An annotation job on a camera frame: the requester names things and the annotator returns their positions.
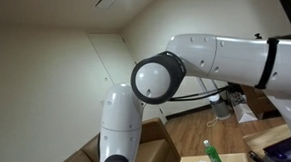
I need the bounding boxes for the white paper bag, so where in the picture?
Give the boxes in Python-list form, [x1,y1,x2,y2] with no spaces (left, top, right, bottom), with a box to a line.
[230,93,258,125]

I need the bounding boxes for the white room door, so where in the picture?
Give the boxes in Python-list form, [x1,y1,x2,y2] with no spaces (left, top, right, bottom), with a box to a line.
[87,29,169,128]

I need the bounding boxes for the tan leather sofa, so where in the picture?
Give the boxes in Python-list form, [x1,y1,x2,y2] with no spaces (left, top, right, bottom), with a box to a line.
[44,115,183,162]

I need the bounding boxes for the white grey tower fan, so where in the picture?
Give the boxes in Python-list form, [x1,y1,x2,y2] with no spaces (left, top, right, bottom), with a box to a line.
[198,76,232,122]

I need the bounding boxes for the ceiling air vent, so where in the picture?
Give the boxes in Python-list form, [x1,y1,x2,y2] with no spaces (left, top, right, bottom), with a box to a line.
[92,0,119,11]

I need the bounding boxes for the green plastic bottle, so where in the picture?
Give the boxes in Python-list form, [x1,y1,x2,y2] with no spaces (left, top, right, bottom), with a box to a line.
[203,138,225,162]

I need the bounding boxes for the brown cardboard boxes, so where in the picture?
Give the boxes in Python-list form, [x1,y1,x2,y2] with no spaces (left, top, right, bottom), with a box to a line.
[240,82,282,120]

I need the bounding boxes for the flat brown cardboard box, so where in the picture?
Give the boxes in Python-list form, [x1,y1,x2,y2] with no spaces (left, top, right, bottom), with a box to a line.
[242,122,291,150]

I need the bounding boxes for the white cord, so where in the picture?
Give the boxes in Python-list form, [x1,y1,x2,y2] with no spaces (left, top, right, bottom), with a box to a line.
[205,116,221,128]

